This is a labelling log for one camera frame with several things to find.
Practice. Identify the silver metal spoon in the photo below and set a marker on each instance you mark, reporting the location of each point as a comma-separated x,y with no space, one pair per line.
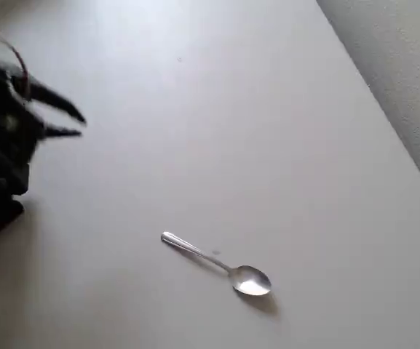
251,281

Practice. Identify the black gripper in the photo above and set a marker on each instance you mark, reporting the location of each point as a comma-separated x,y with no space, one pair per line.
31,103

